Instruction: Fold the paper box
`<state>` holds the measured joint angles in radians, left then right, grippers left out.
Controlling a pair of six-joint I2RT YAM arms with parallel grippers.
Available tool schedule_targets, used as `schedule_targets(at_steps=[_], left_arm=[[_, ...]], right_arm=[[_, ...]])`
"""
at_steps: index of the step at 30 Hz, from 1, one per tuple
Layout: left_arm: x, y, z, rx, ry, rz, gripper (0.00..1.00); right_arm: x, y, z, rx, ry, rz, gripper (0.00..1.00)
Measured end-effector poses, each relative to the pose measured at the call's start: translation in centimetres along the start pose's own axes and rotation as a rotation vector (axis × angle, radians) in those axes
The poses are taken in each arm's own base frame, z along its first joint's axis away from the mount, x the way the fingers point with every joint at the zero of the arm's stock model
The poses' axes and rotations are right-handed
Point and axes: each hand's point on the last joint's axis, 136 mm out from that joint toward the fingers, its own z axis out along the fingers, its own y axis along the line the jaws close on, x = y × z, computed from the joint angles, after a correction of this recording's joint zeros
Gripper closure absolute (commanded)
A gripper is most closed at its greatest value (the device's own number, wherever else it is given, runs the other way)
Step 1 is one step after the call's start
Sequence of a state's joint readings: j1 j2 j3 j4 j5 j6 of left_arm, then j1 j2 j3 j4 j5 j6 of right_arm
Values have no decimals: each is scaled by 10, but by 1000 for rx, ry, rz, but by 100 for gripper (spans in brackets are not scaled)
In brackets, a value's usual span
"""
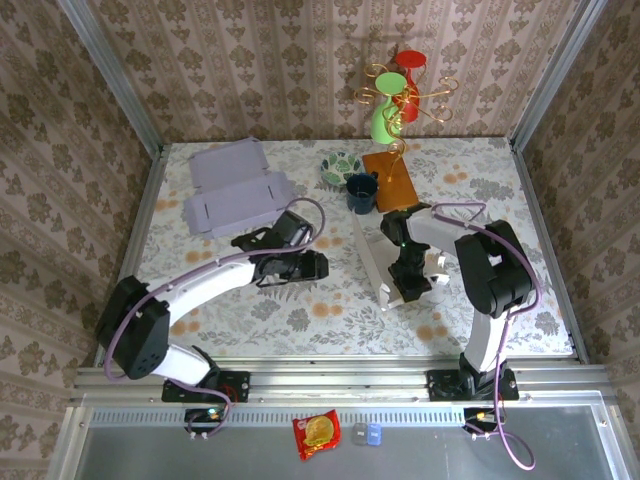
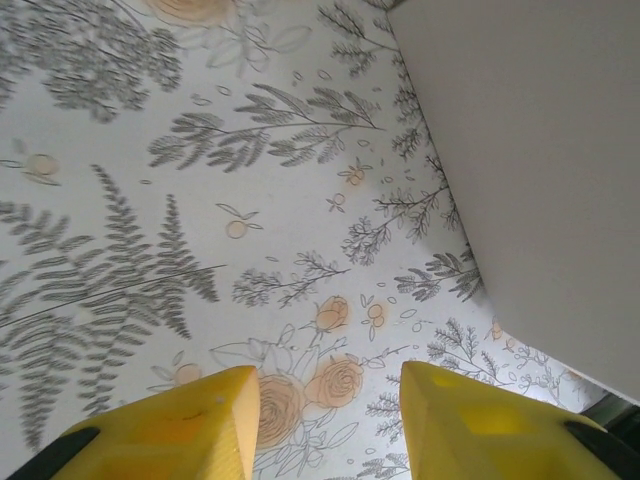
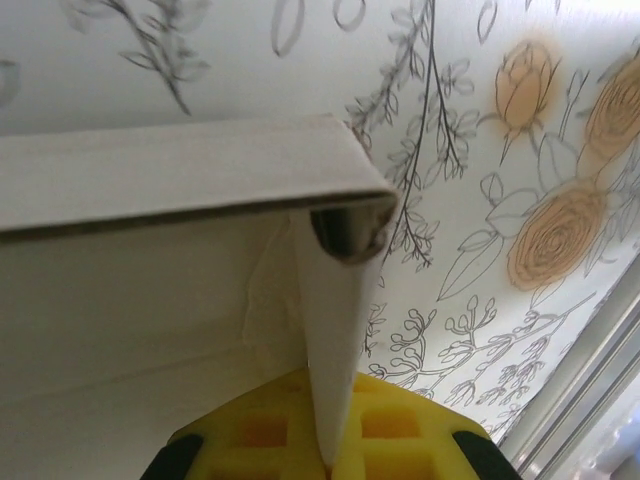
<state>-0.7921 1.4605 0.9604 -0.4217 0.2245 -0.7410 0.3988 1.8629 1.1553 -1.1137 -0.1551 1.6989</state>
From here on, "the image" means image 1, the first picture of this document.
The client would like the lavender paper box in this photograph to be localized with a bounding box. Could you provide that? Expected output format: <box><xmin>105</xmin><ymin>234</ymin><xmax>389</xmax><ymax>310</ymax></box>
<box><xmin>181</xmin><ymin>138</ymin><xmax>297</xmax><ymax>240</ymax></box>

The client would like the floral tablecloth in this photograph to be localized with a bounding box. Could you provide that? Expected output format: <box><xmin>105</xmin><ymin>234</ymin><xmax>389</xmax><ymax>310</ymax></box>
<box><xmin>117</xmin><ymin>137</ymin><xmax>574</xmax><ymax>359</ymax></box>

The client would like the dark blue mug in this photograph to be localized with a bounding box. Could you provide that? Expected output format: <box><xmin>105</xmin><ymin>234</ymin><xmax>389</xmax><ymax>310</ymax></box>
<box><xmin>345</xmin><ymin>172</ymin><xmax>380</xmax><ymax>215</ymax></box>

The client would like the gold mug tree stand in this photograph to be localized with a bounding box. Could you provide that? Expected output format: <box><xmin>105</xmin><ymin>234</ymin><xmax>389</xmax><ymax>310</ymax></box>
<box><xmin>353</xmin><ymin>62</ymin><xmax>455</xmax><ymax>214</ymax></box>

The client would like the green leaf pattern bowl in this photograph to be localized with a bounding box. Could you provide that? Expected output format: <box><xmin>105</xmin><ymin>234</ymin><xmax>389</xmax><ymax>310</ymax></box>
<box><xmin>320</xmin><ymin>151</ymin><xmax>364</xmax><ymax>187</ymax></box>

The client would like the small black controller board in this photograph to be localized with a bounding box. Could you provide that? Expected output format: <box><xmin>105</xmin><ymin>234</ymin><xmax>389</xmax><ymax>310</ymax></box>
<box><xmin>462</xmin><ymin>407</ymin><xmax>501</xmax><ymax>432</ymax></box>
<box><xmin>183</xmin><ymin>407</ymin><xmax>227</xmax><ymax>435</ymax></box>

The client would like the green wine glass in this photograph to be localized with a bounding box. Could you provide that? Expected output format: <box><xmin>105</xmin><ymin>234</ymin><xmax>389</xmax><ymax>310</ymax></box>
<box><xmin>370</xmin><ymin>71</ymin><xmax>409</xmax><ymax>146</ymax></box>

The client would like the red snack packet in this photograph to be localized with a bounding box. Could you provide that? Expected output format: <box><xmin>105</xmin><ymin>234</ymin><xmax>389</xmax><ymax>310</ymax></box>
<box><xmin>292</xmin><ymin>408</ymin><xmax>342</xmax><ymax>462</ymax></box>

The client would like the grey metal shelf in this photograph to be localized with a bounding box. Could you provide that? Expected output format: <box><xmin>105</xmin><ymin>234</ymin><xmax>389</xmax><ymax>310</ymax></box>
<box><xmin>47</xmin><ymin>403</ymin><xmax>631</xmax><ymax>480</ymax></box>

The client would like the red wine glass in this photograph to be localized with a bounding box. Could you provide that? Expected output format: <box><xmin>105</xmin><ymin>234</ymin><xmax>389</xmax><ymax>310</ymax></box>
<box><xmin>391</xmin><ymin>49</ymin><xmax>430</xmax><ymax>124</ymax></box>

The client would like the aluminium front rail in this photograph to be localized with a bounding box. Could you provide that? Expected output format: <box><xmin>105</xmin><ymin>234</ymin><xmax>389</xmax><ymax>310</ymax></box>
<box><xmin>69</xmin><ymin>355</ymin><xmax>614</xmax><ymax>407</ymax></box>

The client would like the aluminium side rail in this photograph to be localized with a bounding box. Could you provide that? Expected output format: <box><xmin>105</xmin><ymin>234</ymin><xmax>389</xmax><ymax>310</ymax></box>
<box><xmin>509</xmin><ymin>139</ymin><xmax>589</xmax><ymax>364</ymax></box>
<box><xmin>93</xmin><ymin>144</ymin><xmax>169</xmax><ymax>369</ymax></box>

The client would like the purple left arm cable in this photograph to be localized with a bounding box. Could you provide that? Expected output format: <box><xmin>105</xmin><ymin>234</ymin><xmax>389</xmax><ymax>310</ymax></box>
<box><xmin>103</xmin><ymin>197</ymin><xmax>327</xmax><ymax>439</ymax></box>

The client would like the aluminium frame post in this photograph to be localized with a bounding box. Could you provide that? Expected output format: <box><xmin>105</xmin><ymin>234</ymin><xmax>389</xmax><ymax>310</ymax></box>
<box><xmin>55</xmin><ymin>0</ymin><xmax>166</xmax><ymax>154</ymax></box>
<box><xmin>508</xmin><ymin>0</ymin><xmax>609</xmax><ymax>151</ymax></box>

